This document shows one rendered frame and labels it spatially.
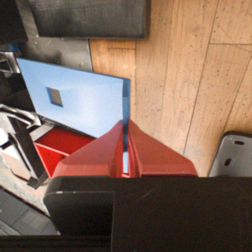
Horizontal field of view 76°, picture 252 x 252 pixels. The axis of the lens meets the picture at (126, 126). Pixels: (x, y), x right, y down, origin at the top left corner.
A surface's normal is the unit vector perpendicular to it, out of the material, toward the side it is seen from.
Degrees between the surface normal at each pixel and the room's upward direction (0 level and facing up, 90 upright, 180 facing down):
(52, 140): 90
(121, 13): 0
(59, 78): 5
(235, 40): 0
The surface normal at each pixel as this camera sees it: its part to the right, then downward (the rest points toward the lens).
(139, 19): -0.43, 0.52
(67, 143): -0.04, -0.83
